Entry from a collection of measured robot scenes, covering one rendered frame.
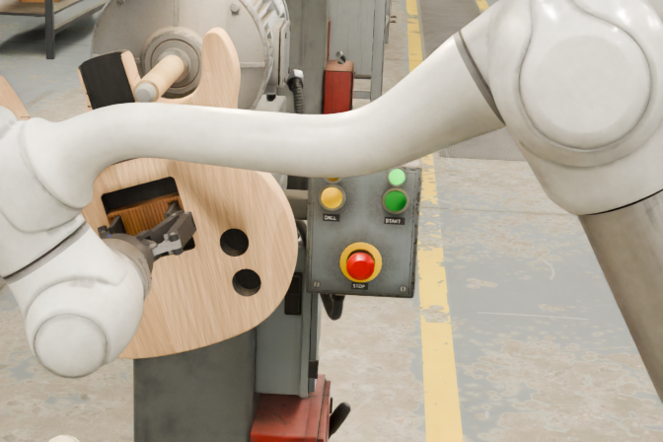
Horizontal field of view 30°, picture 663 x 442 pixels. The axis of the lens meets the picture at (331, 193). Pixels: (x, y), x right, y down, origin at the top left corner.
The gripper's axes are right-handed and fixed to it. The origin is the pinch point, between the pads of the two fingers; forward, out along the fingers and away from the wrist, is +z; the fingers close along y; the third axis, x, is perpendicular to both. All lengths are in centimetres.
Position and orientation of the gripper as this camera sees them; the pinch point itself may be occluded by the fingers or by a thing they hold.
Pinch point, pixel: (148, 222)
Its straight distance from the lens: 160.7
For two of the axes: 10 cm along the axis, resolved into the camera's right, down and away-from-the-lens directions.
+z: 0.5, -2.6, 9.6
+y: 9.7, -2.3, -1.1
